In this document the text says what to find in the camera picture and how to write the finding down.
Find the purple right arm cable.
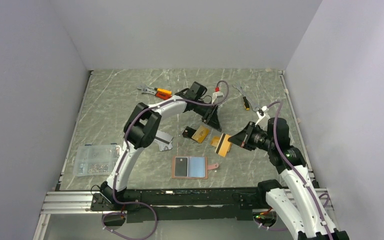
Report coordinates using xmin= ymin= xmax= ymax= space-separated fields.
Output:
xmin=253 ymin=100 xmax=335 ymax=240

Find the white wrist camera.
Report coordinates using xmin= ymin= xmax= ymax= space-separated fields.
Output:
xmin=211 ymin=86 xmax=225 ymax=105
xmin=256 ymin=105 xmax=270 ymax=129

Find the clear plastic screw box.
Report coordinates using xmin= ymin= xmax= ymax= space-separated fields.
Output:
xmin=72 ymin=144 xmax=121 ymax=177

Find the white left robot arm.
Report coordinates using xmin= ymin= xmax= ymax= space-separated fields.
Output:
xmin=100 ymin=81 xmax=229 ymax=210

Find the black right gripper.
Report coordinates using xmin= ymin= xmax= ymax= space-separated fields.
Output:
xmin=228 ymin=121 xmax=275 ymax=152

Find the silver magnetic stripe card stack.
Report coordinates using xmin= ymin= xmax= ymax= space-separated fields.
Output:
xmin=154 ymin=130 xmax=173 ymax=152

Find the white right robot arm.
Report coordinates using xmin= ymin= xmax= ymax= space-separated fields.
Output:
xmin=228 ymin=117 xmax=349 ymax=240

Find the brown leather card holder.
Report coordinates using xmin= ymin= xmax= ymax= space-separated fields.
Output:
xmin=171 ymin=156 xmax=220 ymax=179

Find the aluminium frame rail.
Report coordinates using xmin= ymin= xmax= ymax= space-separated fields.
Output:
xmin=40 ymin=191 xmax=93 ymax=215

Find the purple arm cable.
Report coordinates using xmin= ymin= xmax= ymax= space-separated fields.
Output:
xmin=100 ymin=80 xmax=230 ymax=240
xmin=253 ymin=100 xmax=335 ymax=240

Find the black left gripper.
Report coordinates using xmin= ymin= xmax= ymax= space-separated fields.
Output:
xmin=193 ymin=99 xmax=222 ymax=132

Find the red orange adjustable wrench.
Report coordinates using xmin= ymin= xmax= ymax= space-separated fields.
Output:
xmin=136 ymin=85 xmax=172 ymax=100

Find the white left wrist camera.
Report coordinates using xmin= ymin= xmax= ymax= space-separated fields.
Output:
xmin=211 ymin=86 xmax=225 ymax=105

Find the black VIP card stack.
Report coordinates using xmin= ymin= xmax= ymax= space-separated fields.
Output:
xmin=182 ymin=126 xmax=197 ymax=139

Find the orange card stack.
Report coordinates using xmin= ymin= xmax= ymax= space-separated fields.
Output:
xmin=210 ymin=136 xmax=221 ymax=148

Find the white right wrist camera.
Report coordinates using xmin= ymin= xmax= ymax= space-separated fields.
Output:
xmin=256 ymin=105 xmax=270 ymax=129

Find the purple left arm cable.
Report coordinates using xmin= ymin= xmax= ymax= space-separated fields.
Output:
xmin=100 ymin=80 xmax=230 ymax=240

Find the yellow handled screwdriver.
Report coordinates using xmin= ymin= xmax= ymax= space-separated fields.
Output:
xmin=242 ymin=96 xmax=251 ymax=111

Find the silver open end wrench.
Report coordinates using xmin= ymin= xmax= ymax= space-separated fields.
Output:
xmin=232 ymin=83 xmax=260 ymax=112

